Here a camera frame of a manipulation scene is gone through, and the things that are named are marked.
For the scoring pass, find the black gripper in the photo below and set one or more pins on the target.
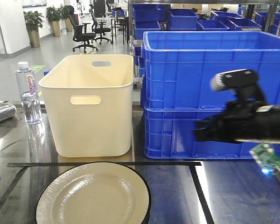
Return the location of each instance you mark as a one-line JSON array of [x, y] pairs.
[[236, 123]]

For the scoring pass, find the cream plate with black rim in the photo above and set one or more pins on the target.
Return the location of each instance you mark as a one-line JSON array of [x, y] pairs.
[[95, 193]]

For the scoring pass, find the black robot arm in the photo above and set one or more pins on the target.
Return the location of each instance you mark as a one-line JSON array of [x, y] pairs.
[[268, 117]]

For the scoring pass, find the green circuit board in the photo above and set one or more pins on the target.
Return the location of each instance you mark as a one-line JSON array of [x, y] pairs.
[[266, 158]]

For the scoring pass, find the large blue crate bottom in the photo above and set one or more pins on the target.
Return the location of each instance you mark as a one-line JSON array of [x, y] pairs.
[[169, 135]]

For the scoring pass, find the large blue crate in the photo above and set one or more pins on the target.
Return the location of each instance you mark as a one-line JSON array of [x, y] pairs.
[[169, 135], [180, 65]]

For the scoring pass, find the large blue crate top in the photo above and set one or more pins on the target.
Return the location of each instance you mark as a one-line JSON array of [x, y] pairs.
[[180, 65]]

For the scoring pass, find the cream plastic storage basket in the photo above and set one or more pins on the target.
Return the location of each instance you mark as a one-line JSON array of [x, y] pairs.
[[88, 99]]

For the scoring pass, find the black office chair right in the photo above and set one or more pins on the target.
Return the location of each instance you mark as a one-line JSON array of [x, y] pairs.
[[98, 27]]

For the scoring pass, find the black office chair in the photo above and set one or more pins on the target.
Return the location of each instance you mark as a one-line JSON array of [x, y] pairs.
[[98, 27], [80, 31]]

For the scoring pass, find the black office chair left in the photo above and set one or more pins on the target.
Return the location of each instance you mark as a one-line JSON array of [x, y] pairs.
[[80, 31]]

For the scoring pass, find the clear water bottle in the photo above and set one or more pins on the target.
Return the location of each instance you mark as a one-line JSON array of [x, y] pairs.
[[29, 94]]

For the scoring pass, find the potted plant gold pot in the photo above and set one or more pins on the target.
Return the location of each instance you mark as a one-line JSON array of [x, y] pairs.
[[33, 21]]

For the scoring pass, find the grey white device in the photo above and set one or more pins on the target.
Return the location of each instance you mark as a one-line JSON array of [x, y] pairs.
[[7, 111]]

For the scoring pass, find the wrist camera with grey head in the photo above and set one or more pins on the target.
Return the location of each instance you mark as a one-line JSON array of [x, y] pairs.
[[243, 82]]

